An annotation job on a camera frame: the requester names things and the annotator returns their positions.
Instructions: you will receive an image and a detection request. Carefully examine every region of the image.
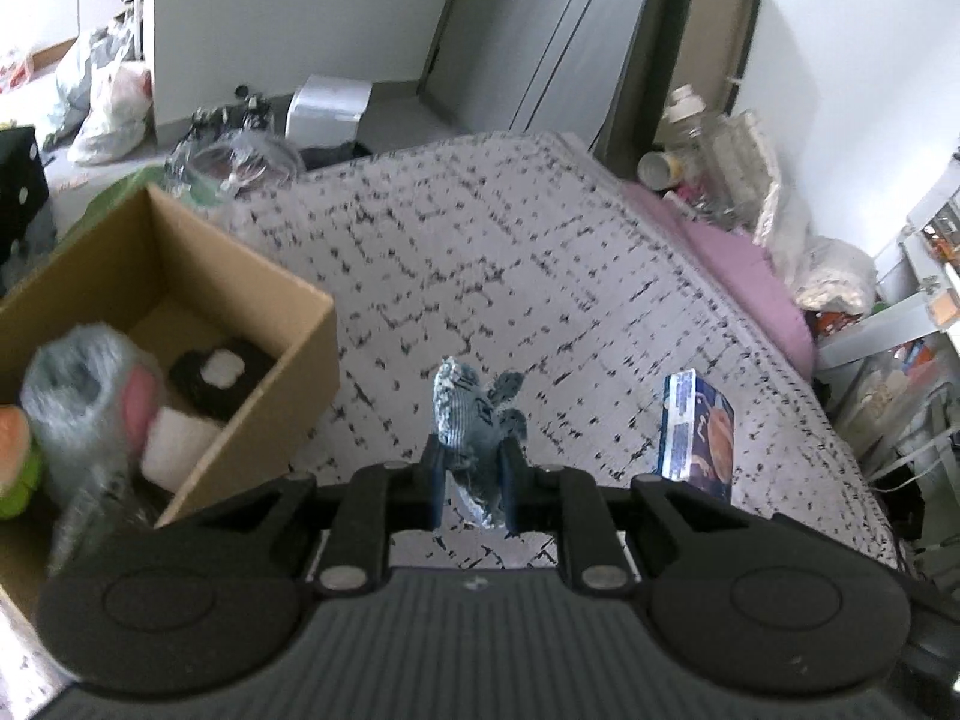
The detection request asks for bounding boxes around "pink pillow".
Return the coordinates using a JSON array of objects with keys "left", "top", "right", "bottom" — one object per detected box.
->
[{"left": 620, "top": 182, "right": 815, "bottom": 380}]

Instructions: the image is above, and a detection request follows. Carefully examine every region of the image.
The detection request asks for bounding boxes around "yellow tin can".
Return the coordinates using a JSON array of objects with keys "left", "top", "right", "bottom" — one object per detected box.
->
[{"left": 636, "top": 151, "right": 685, "bottom": 192}]

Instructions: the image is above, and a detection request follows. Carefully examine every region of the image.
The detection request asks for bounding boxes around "black white-dotted dice plush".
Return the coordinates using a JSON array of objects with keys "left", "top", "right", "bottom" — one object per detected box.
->
[{"left": 0, "top": 125, "right": 49, "bottom": 263}]

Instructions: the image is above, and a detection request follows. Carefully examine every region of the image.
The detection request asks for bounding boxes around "cream woven bag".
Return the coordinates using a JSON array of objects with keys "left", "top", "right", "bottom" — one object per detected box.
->
[{"left": 708, "top": 110, "right": 811, "bottom": 252}]

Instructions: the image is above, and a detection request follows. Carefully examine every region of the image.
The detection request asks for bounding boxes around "black crinkled plastic bag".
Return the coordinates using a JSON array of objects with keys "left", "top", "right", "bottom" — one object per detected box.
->
[{"left": 47, "top": 470, "right": 158, "bottom": 575}]

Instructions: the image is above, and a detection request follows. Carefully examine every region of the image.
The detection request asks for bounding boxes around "white box on floor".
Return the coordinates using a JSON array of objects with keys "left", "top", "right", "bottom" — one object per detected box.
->
[{"left": 285, "top": 75, "right": 373, "bottom": 148}]

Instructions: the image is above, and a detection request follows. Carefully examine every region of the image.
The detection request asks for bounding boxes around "brown cardboard box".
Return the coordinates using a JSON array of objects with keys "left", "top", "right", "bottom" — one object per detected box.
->
[{"left": 0, "top": 182, "right": 344, "bottom": 625}]

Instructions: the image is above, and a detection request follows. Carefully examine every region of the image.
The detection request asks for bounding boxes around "black white stitched plush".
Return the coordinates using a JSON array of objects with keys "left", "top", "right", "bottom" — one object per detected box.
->
[{"left": 169, "top": 338, "right": 275, "bottom": 422}]

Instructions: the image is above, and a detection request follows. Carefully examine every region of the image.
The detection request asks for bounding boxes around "blue-grey knitted plush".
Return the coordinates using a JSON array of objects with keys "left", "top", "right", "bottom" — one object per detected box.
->
[{"left": 433, "top": 358, "right": 527, "bottom": 528}]

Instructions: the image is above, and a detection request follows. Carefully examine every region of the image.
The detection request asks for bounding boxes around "clear plastic bag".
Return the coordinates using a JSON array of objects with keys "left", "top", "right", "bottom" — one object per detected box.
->
[{"left": 166, "top": 128, "right": 306, "bottom": 206}]

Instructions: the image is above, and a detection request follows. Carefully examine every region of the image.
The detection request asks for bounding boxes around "blue white carton box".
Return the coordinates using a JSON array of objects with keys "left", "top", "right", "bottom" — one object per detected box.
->
[{"left": 658, "top": 369, "right": 736, "bottom": 502}]

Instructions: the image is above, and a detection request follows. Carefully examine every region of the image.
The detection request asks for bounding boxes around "grey pink fluffy plush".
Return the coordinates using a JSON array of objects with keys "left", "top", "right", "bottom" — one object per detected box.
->
[{"left": 20, "top": 323, "right": 166, "bottom": 507}]

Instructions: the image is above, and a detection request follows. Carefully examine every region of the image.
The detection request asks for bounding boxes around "white soft bundle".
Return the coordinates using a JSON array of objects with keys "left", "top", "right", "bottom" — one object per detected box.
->
[{"left": 140, "top": 406, "right": 221, "bottom": 494}]

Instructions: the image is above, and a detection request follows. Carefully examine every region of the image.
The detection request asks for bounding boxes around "burger plush toy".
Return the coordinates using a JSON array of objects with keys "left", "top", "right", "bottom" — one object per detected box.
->
[{"left": 0, "top": 405, "right": 43, "bottom": 522}]

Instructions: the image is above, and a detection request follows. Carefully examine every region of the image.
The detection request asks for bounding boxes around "grey patterned bed cover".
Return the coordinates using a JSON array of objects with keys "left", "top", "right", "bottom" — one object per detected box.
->
[{"left": 0, "top": 127, "right": 902, "bottom": 720}]

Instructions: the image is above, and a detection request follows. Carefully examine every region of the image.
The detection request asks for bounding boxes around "clear plastic jar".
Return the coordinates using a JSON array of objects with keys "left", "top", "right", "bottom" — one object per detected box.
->
[{"left": 664, "top": 85, "right": 724, "bottom": 199}]

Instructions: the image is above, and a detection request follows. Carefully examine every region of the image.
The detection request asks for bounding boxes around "white plastic bag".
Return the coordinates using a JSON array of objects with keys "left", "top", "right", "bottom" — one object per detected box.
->
[{"left": 55, "top": 41, "right": 153, "bottom": 166}]

